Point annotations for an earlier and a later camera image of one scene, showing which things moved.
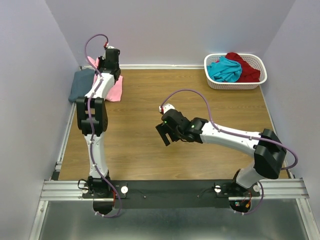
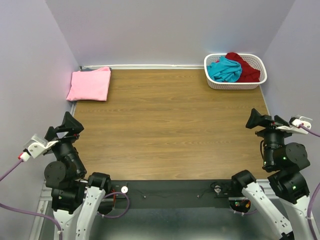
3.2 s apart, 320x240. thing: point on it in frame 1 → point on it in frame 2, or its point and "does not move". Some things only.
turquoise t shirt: (225, 70) does not move
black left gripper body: (101, 62) → (64, 149)
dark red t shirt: (248, 74) does not move
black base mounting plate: (174, 194) does not move
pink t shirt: (115, 95) → (90, 85)
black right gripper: (162, 129) → (256, 118)
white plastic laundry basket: (256, 61) does not move
